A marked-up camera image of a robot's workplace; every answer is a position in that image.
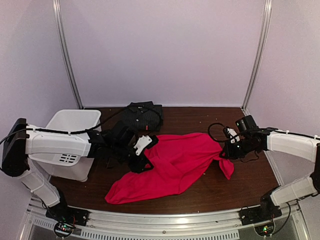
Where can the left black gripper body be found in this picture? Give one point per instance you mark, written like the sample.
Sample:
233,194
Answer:
136,167

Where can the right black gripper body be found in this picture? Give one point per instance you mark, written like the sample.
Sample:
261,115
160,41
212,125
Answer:
235,153

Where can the red garment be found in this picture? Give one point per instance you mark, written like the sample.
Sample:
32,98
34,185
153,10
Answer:
178,160

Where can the dark pinstriped shirt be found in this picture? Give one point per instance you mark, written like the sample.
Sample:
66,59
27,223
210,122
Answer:
144,116

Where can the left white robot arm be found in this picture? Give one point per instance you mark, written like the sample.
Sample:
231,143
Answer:
26,143

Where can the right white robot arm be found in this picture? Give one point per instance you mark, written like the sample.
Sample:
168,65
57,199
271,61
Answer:
251,138

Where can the white plastic laundry bin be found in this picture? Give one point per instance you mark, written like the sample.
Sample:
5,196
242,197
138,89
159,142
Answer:
68,166

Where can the right round circuit board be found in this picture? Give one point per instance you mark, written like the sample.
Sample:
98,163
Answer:
264,230

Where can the round circuit board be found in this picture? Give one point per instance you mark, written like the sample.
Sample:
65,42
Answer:
63,230
264,230

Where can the left round circuit board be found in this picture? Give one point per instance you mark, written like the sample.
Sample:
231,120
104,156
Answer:
63,230

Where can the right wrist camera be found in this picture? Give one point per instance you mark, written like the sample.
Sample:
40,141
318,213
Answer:
231,135

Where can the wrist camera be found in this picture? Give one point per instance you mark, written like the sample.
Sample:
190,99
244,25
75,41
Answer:
231,135
145,142

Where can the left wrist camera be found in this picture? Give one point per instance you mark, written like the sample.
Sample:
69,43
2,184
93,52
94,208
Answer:
145,142

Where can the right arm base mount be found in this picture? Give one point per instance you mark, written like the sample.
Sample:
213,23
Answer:
266,211

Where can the front aluminium rail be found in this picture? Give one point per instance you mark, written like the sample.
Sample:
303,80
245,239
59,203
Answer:
220,225

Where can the right aluminium frame post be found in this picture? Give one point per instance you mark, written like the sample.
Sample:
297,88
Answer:
264,30

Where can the aluminium frame post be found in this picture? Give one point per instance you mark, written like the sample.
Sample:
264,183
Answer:
264,30
65,52

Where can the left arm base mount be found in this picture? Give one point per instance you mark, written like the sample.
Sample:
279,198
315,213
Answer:
63,213

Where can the left aluminium frame post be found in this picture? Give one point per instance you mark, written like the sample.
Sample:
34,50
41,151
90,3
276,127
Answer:
65,52

